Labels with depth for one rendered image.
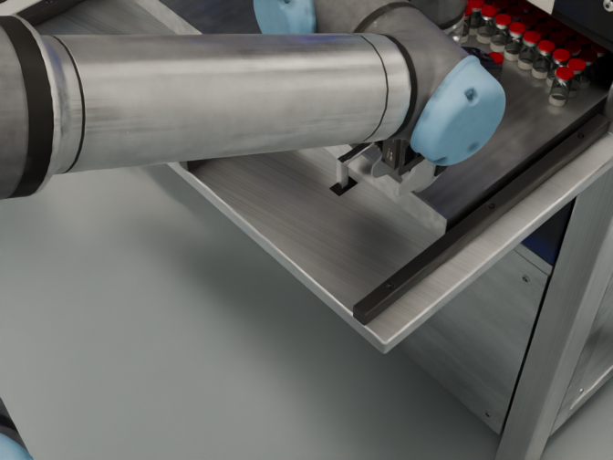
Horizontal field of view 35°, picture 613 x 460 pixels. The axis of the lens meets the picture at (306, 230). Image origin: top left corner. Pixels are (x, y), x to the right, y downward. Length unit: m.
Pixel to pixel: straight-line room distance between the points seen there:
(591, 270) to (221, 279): 0.98
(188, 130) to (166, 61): 0.04
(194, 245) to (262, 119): 1.61
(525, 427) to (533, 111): 0.71
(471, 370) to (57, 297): 0.90
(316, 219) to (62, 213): 1.29
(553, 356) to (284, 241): 0.62
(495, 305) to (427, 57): 0.93
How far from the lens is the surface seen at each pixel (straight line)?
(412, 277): 1.01
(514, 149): 1.16
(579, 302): 1.43
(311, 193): 1.10
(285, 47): 0.62
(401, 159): 0.94
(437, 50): 0.70
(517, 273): 1.49
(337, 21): 0.75
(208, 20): 1.32
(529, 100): 1.23
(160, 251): 2.19
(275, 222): 1.07
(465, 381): 1.80
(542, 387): 1.64
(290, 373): 1.99
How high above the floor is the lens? 1.71
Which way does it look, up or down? 51 degrees down
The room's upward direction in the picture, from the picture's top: 1 degrees counter-clockwise
